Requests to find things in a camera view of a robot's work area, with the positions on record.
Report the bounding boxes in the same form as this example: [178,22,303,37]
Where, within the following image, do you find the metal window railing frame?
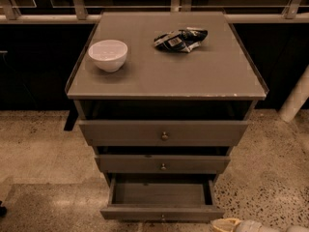
[0,0,309,23]

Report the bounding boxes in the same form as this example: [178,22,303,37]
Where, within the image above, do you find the grey top drawer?
[79,120,248,147]

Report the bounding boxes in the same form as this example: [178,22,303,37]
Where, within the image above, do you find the grey wooden drawer cabinet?
[64,11,269,186]

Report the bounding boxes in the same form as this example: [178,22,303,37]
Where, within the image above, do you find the grey bottom drawer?
[101,174,224,222]

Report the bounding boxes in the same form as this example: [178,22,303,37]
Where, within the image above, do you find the crumpled blue chip bag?
[154,27,208,53]

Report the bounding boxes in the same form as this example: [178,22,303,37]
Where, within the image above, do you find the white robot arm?
[211,218,309,232]

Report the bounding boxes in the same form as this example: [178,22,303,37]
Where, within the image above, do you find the grey middle drawer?
[95,155,230,174]

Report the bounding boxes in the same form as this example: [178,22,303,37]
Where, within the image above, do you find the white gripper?
[211,217,281,232]

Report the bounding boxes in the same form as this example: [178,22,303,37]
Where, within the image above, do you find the white ceramic bowl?
[88,40,128,73]

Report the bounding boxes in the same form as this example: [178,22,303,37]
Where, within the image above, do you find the white angled floor pipe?
[278,65,309,122]

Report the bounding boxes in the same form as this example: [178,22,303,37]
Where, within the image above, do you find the grey drawer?
[101,174,224,222]
[79,120,248,147]
[95,155,230,174]

